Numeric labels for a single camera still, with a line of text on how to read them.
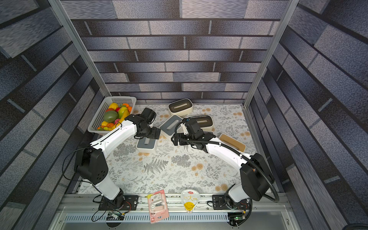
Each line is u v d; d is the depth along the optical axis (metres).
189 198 0.67
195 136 0.63
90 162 0.49
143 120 0.64
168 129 1.01
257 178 0.43
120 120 0.98
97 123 1.00
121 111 1.05
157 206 0.71
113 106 1.10
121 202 0.70
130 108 1.08
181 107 1.12
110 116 1.00
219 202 0.73
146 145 0.90
